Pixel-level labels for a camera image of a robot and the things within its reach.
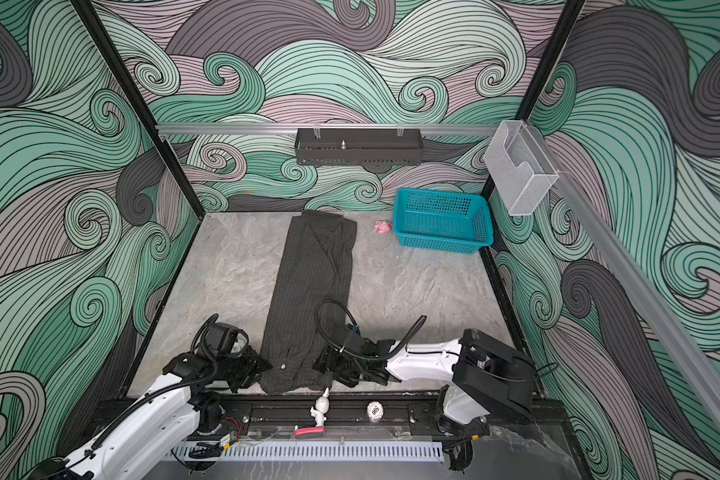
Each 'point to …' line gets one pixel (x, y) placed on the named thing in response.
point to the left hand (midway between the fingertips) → (272, 366)
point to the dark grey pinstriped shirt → (310, 301)
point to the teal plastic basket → (440, 221)
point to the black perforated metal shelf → (359, 146)
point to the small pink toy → (383, 227)
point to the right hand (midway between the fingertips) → (318, 374)
